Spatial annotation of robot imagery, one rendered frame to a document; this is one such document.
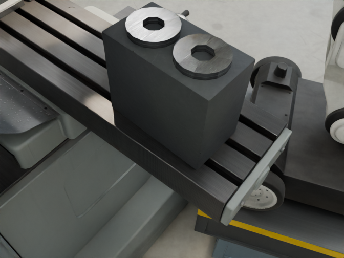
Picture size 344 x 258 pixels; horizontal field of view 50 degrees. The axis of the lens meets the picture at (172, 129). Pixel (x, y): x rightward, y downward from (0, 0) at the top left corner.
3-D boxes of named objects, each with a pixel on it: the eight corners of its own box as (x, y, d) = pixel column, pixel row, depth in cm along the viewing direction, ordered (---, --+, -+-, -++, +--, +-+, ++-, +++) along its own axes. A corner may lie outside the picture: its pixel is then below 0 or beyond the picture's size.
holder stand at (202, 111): (152, 76, 79) (152, -7, 63) (235, 131, 71) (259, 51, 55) (111, 107, 73) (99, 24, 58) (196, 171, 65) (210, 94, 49)
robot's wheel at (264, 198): (276, 205, 126) (294, 175, 110) (274, 218, 123) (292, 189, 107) (219, 188, 129) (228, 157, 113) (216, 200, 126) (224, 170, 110)
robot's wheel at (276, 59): (293, 97, 157) (308, 62, 141) (292, 105, 154) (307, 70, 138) (247, 85, 160) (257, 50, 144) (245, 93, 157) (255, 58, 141)
